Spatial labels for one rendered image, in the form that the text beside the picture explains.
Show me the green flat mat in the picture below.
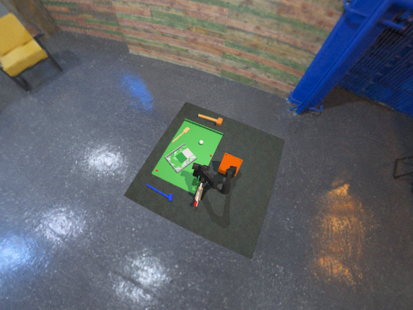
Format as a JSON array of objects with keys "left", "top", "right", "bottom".
[{"left": 152, "top": 121, "right": 223, "bottom": 194}]

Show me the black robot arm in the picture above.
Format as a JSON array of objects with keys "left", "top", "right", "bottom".
[{"left": 192, "top": 163, "right": 237, "bottom": 194}]

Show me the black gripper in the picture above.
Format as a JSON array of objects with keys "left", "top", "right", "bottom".
[{"left": 193, "top": 170, "right": 214, "bottom": 179}]

